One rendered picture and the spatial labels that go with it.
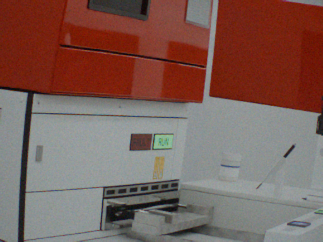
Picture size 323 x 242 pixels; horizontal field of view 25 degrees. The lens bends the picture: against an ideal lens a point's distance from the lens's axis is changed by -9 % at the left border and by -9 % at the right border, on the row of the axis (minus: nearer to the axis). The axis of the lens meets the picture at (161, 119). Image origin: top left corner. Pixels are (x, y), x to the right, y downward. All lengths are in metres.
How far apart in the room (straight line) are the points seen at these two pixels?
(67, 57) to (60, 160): 0.28
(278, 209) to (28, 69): 0.97
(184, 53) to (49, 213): 0.70
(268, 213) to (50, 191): 0.78
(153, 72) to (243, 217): 0.57
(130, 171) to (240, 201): 0.40
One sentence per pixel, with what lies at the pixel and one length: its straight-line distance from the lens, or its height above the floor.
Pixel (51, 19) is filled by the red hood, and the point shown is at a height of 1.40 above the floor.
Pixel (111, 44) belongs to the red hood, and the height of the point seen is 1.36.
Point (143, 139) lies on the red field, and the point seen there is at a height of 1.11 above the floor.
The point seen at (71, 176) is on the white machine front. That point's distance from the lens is 2.01.
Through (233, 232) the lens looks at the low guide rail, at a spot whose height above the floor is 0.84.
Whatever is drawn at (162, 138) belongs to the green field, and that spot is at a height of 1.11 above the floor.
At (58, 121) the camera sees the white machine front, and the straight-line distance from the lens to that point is 1.93.
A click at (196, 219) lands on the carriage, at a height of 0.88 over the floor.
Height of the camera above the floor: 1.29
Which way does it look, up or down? 3 degrees down
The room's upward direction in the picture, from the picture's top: 7 degrees clockwise
